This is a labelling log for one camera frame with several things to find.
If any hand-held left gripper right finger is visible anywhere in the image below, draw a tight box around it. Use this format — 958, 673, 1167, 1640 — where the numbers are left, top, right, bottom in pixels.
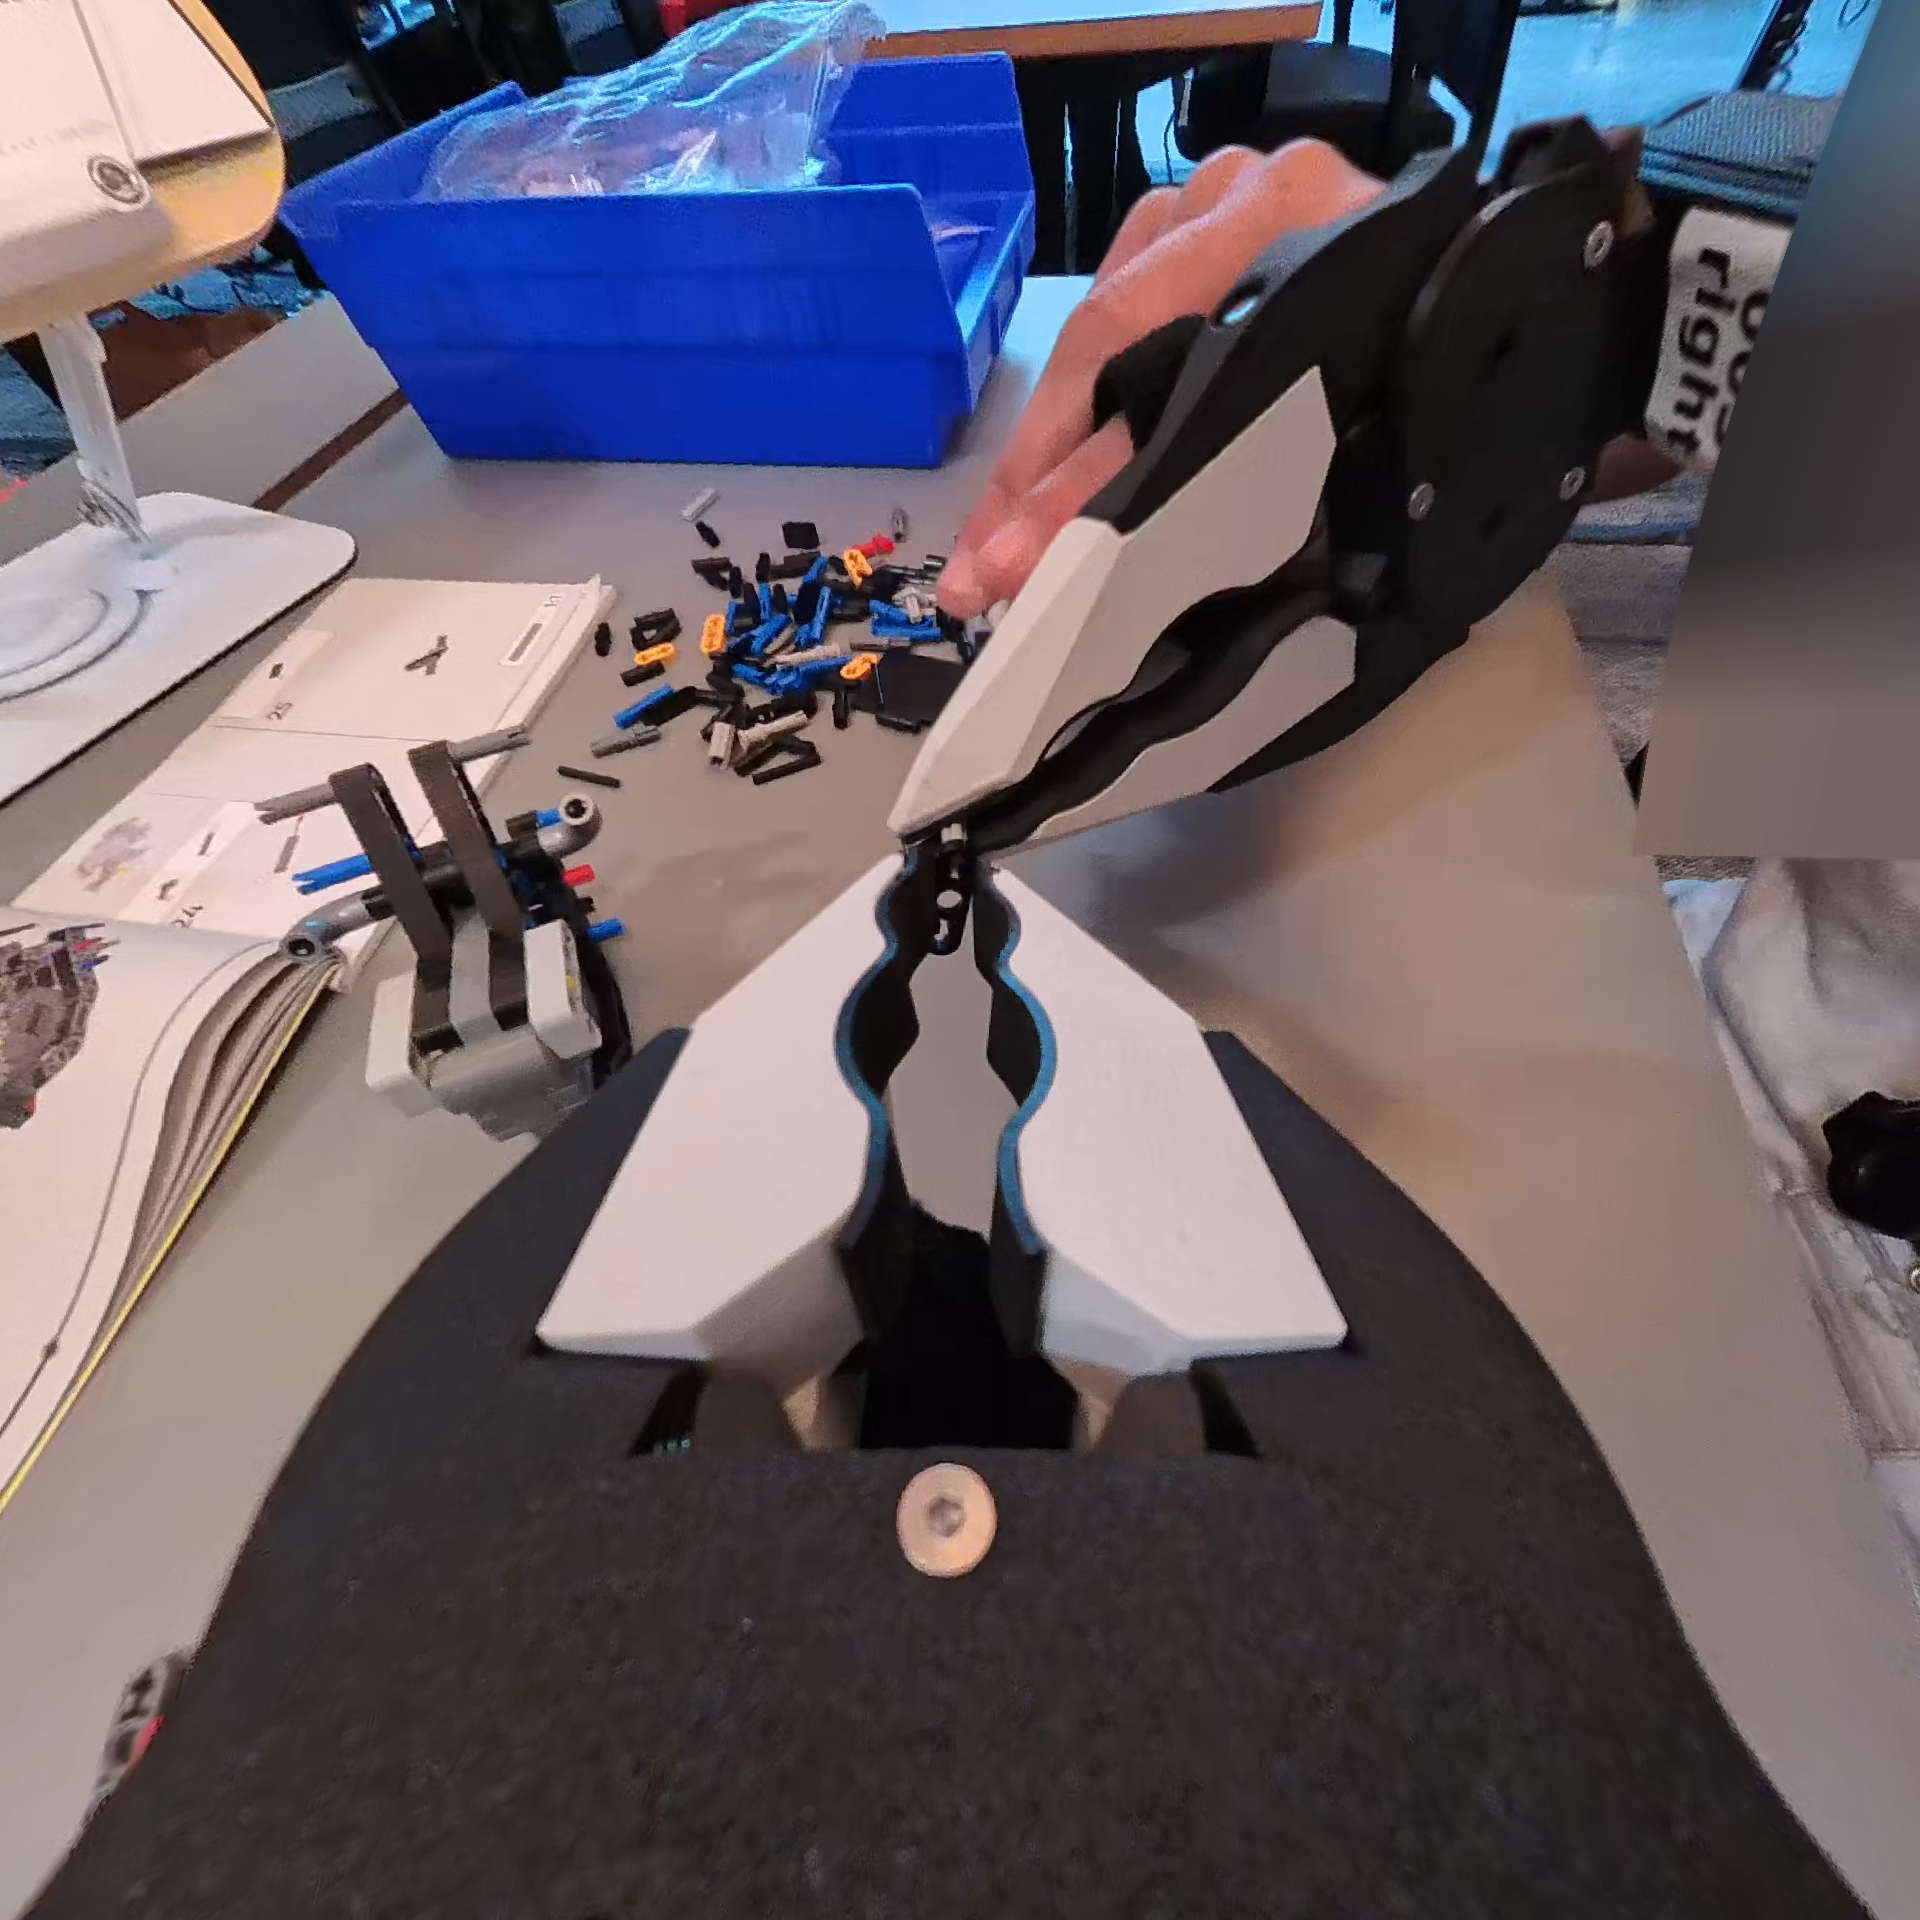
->
976, 867, 1349, 1373

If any partly built lego model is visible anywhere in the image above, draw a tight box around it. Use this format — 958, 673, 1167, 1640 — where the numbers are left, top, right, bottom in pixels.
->
255, 727, 635, 1144

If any person's right hand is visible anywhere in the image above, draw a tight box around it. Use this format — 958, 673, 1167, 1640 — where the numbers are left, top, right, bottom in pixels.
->
955, 136, 1391, 619

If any small black lego beam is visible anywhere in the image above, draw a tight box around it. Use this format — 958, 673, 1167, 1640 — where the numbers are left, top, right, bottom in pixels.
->
922, 823, 979, 955

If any wooden document board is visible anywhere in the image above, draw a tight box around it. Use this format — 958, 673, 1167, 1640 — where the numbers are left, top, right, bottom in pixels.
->
0, 0, 287, 345

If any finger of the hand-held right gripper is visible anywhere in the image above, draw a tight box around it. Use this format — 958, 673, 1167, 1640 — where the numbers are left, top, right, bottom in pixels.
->
887, 367, 1341, 840
976, 607, 1405, 864

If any black office chair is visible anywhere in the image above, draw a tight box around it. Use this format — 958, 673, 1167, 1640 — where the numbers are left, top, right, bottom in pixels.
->
1170, 36, 1464, 169

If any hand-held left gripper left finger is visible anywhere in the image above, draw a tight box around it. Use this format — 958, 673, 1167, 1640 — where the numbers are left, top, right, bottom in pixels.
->
538, 854, 922, 1373

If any lego instruction booklet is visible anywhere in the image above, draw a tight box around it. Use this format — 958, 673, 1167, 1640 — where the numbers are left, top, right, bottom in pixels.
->
0, 575, 620, 1520

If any black lanyard with clip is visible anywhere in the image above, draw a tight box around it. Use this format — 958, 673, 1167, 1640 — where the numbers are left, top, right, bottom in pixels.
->
1821, 1092, 1920, 1292

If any blue plastic bin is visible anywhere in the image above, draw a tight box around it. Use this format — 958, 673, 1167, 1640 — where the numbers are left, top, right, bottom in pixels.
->
276, 52, 1039, 471

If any wooden background table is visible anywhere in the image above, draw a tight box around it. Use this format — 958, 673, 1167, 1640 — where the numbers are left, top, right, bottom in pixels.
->
862, 0, 1327, 63

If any pile of small lego pieces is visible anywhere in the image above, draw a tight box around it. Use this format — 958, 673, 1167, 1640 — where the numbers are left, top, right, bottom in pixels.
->
555, 487, 992, 790

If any clear plastic bag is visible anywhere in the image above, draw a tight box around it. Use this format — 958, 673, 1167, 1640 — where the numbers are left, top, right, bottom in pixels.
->
421, 0, 888, 206

